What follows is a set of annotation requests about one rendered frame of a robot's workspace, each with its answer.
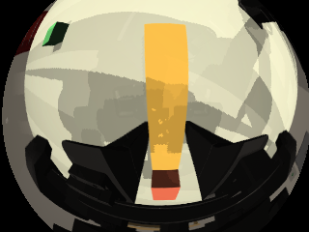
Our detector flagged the small green cube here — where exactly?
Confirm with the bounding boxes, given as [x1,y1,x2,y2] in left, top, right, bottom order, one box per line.
[42,22,70,46]

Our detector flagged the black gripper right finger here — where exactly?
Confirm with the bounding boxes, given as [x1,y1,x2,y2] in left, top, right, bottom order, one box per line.
[185,121,269,200]

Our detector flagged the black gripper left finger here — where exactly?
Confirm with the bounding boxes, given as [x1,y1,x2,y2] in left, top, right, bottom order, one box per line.
[62,121,150,204]

